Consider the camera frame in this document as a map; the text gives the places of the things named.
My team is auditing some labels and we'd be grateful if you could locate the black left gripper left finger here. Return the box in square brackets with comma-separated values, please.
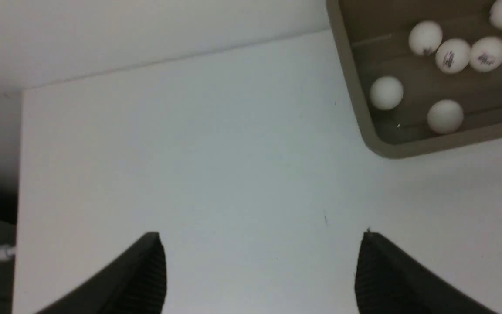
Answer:
[39, 232, 167, 314]

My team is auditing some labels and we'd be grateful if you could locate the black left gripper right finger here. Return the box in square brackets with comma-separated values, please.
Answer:
[354, 231, 493, 314]

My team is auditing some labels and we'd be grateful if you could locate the plain white table-tennis ball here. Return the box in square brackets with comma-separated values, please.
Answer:
[369, 76, 404, 111]

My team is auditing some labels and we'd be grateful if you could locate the small white floor object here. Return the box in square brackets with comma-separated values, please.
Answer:
[0, 244, 16, 263]

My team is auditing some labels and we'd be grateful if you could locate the tan plastic storage bin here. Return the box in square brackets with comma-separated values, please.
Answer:
[326, 0, 502, 159]

